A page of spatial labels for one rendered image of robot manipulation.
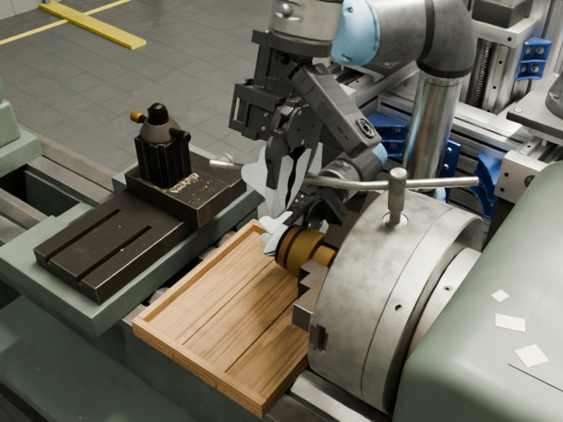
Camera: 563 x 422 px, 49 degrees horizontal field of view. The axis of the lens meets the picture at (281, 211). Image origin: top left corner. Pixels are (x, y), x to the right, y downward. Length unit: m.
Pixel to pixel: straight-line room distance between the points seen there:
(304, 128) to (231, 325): 0.56
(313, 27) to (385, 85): 0.86
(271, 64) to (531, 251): 0.39
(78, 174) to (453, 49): 1.00
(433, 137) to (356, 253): 0.40
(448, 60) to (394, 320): 0.46
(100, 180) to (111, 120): 2.00
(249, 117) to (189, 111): 2.88
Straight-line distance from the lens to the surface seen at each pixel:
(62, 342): 1.66
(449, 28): 1.02
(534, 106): 1.32
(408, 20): 1.00
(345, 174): 1.12
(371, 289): 0.80
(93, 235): 1.26
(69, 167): 1.68
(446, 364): 0.66
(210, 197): 1.22
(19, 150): 1.68
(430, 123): 1.14
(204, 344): 1.13
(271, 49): 0.69
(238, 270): 1.26
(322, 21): 0.65
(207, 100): 3.68
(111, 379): 1.56
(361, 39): 0.98
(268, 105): 0.67
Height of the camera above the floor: 1.76
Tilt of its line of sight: 39 degrees down
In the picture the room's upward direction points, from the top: straight up
